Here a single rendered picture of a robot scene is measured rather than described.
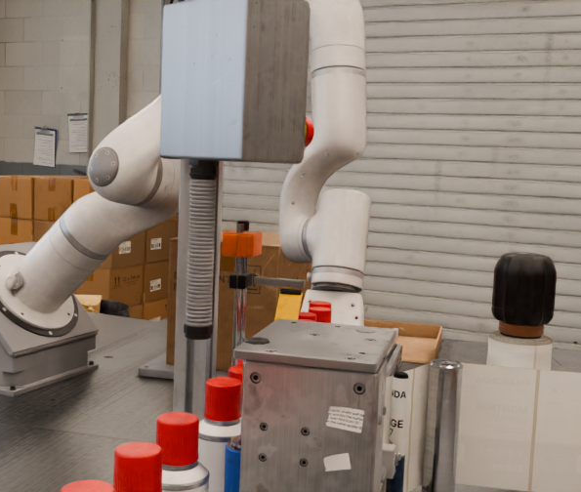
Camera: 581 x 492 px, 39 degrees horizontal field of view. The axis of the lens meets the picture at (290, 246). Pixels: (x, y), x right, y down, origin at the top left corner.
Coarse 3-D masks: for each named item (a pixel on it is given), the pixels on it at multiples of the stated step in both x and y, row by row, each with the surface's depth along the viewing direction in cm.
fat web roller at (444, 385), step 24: (432, 360) 95; (432, 384) 93; (456, 384) 93; (432, 408) 93; (456, 408) 93; (432, 432) 93; (456, 432) 94; (432, 456) 94; (456, 456) 94; (432, 480) 94
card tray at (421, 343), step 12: (372, 324) 226; (384, 324) 225; (396, 324) 224; (408, 324) 224; (420, 324) 223; (408, 336) 224; (420, 336) 223; (432, 336) 222; (408, 348) 208; (420, 348) 209; (432, 348) 209; (408, 360) 195; (420, 360) 196
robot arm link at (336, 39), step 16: (320, 0) 132; (336, 0) 132; (352, 0) 132; (320, 16) 132; (336, 16) 131; (352, 16) 132; (320, 32) 132; (336, 32) 131; (352, 32) 131; (320, 48) 132; (336, 48) 131; (352, 48) 131; (320, 64) 132; (336, 64) 130; (352, 64) 131
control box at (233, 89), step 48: (192, 0) 97; (240, 0) 91; (288, 0) 94; (192, 48) 98; (240, 48) 91; (288, 48) 94; (192, 96) 98; (240, 96) 91; (288, 96) 95; (192, 144) 98; (240, 144) 92; (288, 144) 96
